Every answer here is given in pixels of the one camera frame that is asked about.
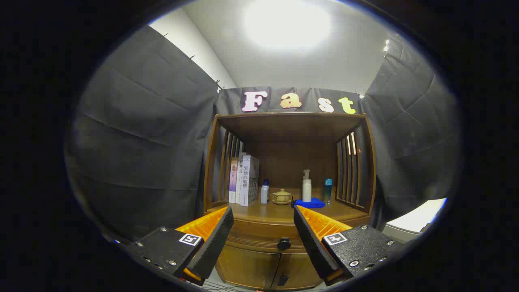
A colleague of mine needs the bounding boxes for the wooden cabinet door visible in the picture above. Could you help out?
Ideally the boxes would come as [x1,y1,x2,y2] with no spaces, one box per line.
[270,251,325,290]
[215,243,280,289]

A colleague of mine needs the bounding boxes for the thin white book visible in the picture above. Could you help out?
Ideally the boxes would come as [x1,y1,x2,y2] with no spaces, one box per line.
[235,152,246,204]

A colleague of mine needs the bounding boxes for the wooden cabinet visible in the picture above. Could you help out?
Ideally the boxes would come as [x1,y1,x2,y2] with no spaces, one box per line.
[203,112,377,290]

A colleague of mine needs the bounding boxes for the pink purple book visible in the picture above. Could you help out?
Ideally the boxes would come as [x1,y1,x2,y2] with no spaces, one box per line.
[229,157,238,204]

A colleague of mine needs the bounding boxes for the thick white patterned book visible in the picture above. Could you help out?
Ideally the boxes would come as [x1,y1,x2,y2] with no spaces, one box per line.
[240,155,260,207]

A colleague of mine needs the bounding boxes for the yellow lidded teacup with saucer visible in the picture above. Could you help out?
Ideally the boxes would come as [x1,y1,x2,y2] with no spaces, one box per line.
[272,188,292,206]

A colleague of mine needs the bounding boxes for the white filing cabinet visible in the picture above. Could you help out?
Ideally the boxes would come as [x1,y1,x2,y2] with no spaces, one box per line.
[381,198,448,244]

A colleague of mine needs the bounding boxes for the wooden drawer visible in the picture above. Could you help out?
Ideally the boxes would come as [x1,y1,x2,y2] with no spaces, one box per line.
[225,217,369,254]

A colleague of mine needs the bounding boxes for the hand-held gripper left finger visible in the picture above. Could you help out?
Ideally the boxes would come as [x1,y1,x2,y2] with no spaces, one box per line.
[115,206,234,286]

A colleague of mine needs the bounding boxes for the wooden countertop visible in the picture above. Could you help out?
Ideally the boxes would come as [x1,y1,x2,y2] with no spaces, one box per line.
[207,189,371,225]

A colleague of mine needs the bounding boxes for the white pump bottle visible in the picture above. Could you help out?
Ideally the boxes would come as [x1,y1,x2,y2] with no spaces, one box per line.
[302,169,312,202]

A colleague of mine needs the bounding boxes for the blue folded cloth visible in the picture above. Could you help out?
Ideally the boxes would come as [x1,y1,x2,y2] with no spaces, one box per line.
[291,197,326,209]

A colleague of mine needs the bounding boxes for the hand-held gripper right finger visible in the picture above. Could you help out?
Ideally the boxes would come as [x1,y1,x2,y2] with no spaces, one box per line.
[293,205,406,286]

